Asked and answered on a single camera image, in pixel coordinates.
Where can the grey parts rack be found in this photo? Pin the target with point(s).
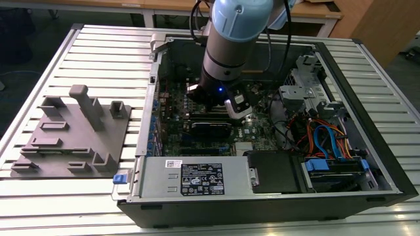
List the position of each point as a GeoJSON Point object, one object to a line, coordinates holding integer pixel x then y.
{"type": "Point", "coordinates": [74, 147]}

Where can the black RAM slot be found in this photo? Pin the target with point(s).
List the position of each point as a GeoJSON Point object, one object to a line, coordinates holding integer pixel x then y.
{"type": "Point", "coordinates": [197, 114]}
{"type": "Point", "coordinates": [236, 122]}
{"type": "Point", "coordinates": [202, 119]}

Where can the wooden cabinet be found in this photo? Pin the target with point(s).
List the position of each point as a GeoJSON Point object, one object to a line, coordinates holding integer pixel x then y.
{"type": "Point", "coordinates": [377, 29]}

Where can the blue case latch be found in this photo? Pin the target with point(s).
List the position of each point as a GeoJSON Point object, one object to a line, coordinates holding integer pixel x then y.
{"type": "Point", "coordinates": [118, 179]}

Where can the hard disk in blue carrier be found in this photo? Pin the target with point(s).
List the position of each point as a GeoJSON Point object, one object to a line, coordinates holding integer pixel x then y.
{"type": "Point", "coordinates": [316, 165]}

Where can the silver chipset heatsink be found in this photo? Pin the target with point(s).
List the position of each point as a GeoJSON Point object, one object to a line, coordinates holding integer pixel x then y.
{"type": "Point", "coordinates": [244, 146]}

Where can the black drive bay cover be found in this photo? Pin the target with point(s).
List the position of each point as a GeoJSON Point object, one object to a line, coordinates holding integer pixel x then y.
{"type": "Point", "coordinates": [274, 172]}

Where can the grey case latch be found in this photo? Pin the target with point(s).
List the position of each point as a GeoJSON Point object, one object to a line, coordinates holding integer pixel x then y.
{"type": "Point", "coordinates": [156, 40]}

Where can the black graphics card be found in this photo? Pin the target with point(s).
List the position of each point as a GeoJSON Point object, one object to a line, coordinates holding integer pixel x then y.
{"type": "Point", "coordinates": [209, 130]}

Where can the black chair base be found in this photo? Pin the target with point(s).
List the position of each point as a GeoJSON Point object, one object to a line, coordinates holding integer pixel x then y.
{"type": "Point", "coordinates": [413, 54]}

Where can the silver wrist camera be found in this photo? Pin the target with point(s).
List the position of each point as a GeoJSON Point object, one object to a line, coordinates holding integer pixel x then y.
{"type": "Point", "coordinates": [240, 105]}

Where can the silver power supply unit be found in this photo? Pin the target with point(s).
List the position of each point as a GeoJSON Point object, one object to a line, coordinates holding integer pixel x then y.
{"type": "Point", "coordinates": [157, 169]}

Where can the silver drive cage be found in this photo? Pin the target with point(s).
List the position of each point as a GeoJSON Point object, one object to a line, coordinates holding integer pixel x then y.
{"type": "Point", "coordinates": [294, 92]}

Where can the black open PC case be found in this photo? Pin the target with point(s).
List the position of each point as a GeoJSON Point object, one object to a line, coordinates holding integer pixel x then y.
{"type": "Point", "coordinates": [229, 216]}

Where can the black expansion slot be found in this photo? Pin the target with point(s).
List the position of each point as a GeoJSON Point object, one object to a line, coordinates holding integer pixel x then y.
{"type": "Point", "coordinates": [200, 149]}
{"type": "Point", "coordinates": [202, 154]}

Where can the green Dell motherboard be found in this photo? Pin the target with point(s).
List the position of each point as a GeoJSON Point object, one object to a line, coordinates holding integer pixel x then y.
{"type": "Point", "coordinates": [262, 134]}

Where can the black office chair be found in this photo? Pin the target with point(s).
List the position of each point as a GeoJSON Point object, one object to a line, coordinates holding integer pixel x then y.
{"type": "Point", "coordinates": [14, 37]}

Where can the wooden desk white frame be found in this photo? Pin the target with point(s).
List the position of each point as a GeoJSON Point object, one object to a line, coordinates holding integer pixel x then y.
{"type": "Point", "coordinates": [324, 12]}
{"type": "Point", "coordinates": [81, 2]}

